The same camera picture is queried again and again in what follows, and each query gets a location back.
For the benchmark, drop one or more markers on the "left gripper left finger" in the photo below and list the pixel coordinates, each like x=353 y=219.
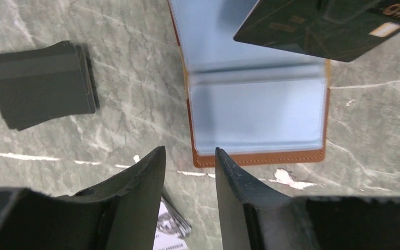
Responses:
x=119 y=213

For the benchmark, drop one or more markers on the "silver credit card stack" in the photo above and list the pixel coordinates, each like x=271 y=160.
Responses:
x=171 y=229

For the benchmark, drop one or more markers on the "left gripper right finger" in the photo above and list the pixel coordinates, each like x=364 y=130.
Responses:
x=255 y=216

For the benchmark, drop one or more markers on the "brown leather card holder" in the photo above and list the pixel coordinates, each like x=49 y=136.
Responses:
x=260 y=105

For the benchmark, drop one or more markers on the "single black credit card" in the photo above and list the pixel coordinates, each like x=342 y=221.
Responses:
x=336 y=30

